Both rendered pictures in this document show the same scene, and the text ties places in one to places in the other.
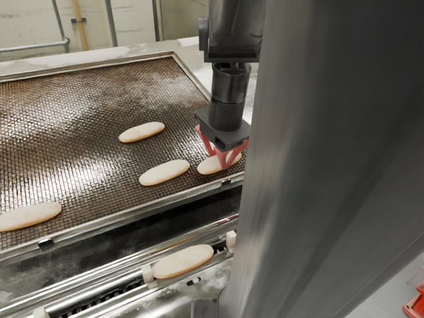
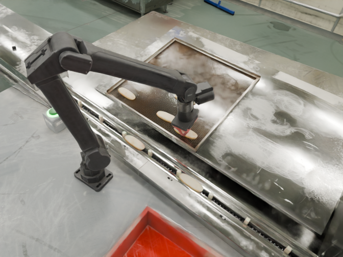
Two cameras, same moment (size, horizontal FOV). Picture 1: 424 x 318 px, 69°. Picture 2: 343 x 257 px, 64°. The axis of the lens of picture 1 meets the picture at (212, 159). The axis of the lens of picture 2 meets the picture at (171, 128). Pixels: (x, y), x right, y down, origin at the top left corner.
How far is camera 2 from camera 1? 0.78 m
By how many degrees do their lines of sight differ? 47
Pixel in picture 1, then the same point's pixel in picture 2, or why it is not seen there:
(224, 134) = (176, 119)
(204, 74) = (253, 99)
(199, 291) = (122, 149)
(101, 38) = not seen: outside the picture
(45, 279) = (117, 113)
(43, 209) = (129, 95)
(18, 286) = (112, 109)
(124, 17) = not seen: outside the picture
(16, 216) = (124, 91)
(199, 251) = (139, 144)
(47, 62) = (207, 44)
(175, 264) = (130, 139)
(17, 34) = not seen: outside the picture
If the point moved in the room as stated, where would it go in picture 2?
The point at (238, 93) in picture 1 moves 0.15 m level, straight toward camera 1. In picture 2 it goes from (179, 107) to (136, 115)
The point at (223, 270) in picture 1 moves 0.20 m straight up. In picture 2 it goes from (133, 153) to (131, 114)
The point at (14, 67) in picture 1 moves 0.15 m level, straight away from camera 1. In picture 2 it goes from (194, 39) to (207, 28)
